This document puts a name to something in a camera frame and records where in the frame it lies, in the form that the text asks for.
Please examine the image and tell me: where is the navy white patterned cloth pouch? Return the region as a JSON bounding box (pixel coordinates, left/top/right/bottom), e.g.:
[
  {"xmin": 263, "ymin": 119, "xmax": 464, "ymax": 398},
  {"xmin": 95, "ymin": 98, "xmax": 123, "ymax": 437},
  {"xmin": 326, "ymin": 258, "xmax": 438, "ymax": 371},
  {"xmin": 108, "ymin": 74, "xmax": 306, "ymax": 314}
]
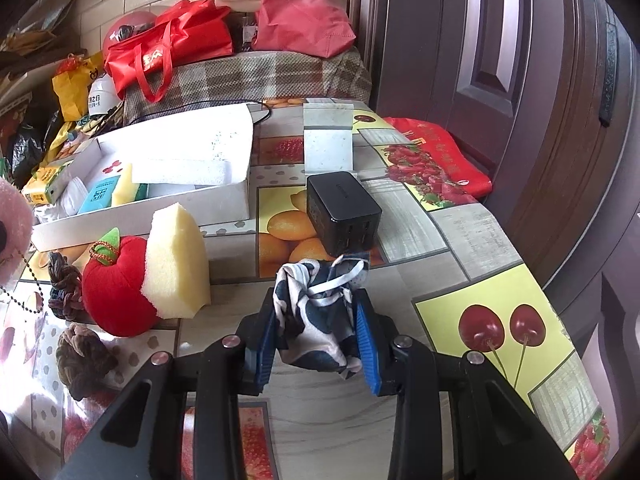
[{"xmin": 272, "ymin": 252, "xmax": 370, "ymax": 379}]

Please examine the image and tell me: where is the yellow sponge wedge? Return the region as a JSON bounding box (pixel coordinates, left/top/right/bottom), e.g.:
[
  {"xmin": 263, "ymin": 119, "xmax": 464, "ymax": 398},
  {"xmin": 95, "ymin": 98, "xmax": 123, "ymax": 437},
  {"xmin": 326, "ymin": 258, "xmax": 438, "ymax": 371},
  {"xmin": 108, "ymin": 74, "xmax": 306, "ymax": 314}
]
[{"xmin": 141, "ymin": 203, "xmax": 210, "ymax": 320}]

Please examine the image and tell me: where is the dark knotted rope toy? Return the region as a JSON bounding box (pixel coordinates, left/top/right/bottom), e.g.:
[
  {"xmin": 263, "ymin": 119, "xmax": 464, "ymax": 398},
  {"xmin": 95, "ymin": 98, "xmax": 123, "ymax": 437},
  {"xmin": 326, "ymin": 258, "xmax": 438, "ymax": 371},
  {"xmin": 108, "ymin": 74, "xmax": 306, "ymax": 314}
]
[{"xmin": 48, "ymin": 252, "xmax": 85, "ymax": 322}]

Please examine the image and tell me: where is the fruit pattern tablecloth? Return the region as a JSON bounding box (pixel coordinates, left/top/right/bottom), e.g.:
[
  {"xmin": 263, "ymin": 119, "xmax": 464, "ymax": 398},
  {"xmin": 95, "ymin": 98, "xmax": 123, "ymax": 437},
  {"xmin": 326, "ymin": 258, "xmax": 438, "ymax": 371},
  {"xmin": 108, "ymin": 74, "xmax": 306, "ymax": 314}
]
[{"xmin": 1, "ymin": 100, "xmax": 617, "ymax": 479}]

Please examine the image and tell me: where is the black charger cube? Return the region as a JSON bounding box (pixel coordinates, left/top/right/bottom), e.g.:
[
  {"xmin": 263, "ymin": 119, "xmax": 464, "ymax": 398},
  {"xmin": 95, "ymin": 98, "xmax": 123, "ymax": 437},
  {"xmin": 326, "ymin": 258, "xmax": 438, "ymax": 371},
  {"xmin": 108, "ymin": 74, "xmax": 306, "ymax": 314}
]
[{"xmin": 306, "ymin": 171, "xmax": 382, "ymax": 257}]

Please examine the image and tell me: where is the red plush apple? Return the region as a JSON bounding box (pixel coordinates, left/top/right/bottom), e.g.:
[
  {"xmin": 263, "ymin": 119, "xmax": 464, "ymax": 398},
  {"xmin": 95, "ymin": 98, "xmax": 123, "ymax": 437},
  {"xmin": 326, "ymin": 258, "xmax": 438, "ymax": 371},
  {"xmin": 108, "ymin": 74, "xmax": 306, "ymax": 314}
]
[{"xmin": 81, "ymin": 228, "xmax": 158, "ymax": 337}]

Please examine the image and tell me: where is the white cardboard box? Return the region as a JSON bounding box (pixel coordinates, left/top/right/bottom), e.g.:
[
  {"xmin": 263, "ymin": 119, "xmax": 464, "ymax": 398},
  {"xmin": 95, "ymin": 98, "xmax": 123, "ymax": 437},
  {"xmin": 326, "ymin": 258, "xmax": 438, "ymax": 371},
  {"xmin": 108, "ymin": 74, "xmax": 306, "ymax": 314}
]
[{"xmin": 32, "ymin": 103, "xmax": 254, "ymax": 252}]

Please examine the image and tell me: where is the yellow green scrub sponge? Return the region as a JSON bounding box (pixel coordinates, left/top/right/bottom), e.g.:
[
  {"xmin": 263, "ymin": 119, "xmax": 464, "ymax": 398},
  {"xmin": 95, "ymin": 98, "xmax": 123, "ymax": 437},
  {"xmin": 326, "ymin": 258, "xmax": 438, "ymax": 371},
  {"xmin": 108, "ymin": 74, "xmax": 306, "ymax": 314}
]
[{"xmin": 111, "ymin": 165, "xmax": 148, "ymax": 207}]

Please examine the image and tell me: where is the teal tissue pack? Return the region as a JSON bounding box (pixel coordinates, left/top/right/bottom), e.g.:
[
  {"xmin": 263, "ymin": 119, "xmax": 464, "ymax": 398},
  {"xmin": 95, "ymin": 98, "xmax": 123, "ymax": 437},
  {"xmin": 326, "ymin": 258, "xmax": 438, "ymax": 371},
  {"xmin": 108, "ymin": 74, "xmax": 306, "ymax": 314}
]
[{"xmin": 78, "ymin": 176, "xmax": 119, "ymax": 214}]

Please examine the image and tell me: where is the white card stand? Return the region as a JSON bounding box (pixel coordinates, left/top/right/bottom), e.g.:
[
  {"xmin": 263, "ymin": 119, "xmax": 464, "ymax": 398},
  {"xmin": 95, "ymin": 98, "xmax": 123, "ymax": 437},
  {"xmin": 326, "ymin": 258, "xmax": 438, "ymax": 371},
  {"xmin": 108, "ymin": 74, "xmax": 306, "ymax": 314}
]
[{"xmin": 303, "ymin": 101, "xmax": 354, "ymax": 176}]

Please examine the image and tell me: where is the white folded towel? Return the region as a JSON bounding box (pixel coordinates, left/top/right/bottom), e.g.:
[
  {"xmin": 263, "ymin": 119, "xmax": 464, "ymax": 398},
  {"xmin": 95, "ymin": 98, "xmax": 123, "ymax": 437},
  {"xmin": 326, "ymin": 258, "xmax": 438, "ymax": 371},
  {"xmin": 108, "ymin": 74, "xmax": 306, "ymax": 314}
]
[{"xmin": 35, "ymin": 177, "xmax": 88, "ymax": 223}]

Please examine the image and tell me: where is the plaid covered furniture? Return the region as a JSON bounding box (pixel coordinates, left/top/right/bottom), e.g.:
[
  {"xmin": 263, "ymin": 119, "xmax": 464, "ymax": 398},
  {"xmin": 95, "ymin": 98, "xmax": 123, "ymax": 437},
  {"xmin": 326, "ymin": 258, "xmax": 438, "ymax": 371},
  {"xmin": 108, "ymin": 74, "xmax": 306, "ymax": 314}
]
[{"xmin": 124, "ymin": 48, "xmax": 372, "ymax": 126}]

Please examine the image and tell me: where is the pink plush toy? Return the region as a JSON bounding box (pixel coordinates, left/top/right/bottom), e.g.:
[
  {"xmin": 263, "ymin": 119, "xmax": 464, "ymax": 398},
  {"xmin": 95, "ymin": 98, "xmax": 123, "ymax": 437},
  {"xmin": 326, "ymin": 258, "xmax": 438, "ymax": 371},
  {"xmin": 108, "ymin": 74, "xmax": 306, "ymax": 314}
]
[{"xmin": 0, "ymin": 179, "xmax": 35, "ymax": 286}]

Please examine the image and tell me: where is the white helmet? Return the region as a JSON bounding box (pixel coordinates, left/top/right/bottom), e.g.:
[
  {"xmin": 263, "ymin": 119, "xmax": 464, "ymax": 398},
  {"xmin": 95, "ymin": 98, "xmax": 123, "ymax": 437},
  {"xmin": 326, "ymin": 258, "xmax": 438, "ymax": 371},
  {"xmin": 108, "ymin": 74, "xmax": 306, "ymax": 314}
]
[{"xmin": 88, "ymin": 74, "xmax": 122, "ymax": 117}]

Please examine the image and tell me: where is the red tote bag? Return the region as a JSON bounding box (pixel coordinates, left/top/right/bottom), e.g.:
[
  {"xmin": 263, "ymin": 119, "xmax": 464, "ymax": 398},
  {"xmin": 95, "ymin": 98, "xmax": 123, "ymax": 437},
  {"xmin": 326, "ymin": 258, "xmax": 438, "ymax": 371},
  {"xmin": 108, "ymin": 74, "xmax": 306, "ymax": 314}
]
[{"xmin": 104, "ymin": 0, "xmax": 233, "ymax": 103}]

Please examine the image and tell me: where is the yellow shopping bag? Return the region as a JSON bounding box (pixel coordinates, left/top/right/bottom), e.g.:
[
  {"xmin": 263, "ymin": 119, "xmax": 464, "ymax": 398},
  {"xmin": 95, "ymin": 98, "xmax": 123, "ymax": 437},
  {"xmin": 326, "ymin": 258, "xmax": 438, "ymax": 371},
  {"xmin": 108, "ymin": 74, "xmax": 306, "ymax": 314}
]
[{"xmin": 52, "ymin": 51, "xmax": 103, "ymax": 122}]

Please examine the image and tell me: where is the crumpled red bag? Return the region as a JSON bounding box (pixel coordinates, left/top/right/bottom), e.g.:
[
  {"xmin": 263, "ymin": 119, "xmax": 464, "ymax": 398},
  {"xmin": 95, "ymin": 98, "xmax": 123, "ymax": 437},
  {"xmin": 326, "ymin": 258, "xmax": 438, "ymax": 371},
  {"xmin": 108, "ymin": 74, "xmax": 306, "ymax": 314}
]
[{"xmin": 253, "ymin": 0, "xmax": 356, "ymax": 58}]

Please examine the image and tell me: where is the pink red helmet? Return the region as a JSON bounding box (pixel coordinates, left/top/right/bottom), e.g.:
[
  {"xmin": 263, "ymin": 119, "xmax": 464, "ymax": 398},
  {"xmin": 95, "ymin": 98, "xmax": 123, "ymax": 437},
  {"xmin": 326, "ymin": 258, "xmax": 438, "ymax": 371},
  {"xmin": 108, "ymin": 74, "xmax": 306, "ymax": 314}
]
[{"xmin": 102, "ymin": 10, "xmax": 156, "ymax": 56}]

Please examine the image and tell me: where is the brown knotted rope toy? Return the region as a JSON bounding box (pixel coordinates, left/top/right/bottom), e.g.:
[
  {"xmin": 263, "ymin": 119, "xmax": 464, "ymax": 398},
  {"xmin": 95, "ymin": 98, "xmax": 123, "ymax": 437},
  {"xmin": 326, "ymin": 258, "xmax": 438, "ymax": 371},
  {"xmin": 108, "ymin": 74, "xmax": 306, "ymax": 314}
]
[{"xmin": 55, "ymin": 323, "xmax": 118, "ymax": 401}]

